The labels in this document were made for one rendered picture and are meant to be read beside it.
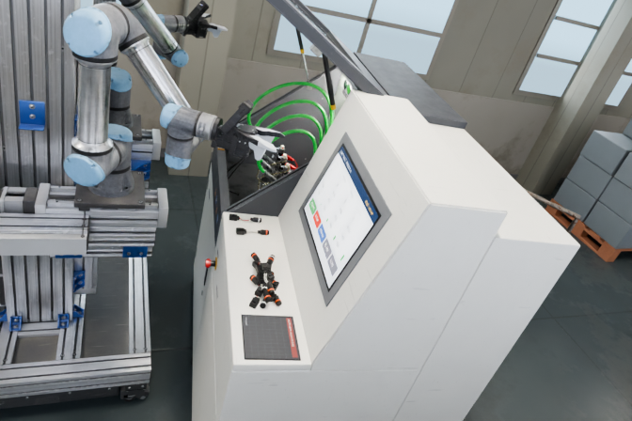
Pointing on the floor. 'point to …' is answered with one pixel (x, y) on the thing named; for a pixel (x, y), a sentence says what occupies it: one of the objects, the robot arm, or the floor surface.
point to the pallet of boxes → (601, 194)
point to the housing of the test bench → (483, 307)
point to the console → (361, 280)
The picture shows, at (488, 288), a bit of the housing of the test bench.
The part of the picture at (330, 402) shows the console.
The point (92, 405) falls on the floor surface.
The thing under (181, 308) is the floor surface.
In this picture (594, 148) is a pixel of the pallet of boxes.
